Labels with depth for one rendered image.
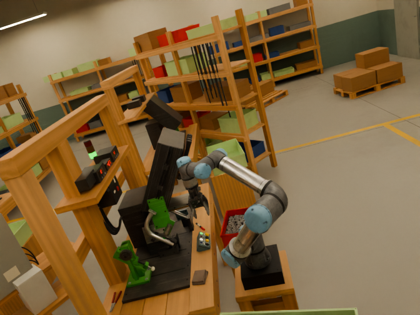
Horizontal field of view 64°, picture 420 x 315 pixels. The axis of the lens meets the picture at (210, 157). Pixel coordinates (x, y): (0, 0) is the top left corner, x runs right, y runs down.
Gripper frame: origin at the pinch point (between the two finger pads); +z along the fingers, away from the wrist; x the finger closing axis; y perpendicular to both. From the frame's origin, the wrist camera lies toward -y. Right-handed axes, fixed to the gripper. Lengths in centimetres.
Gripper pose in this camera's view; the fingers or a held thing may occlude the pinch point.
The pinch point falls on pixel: (202, 214)
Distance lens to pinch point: 187.1
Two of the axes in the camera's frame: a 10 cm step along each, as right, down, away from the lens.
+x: 9.6, -2.6, -0.8
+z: 2.7, 9.0, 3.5
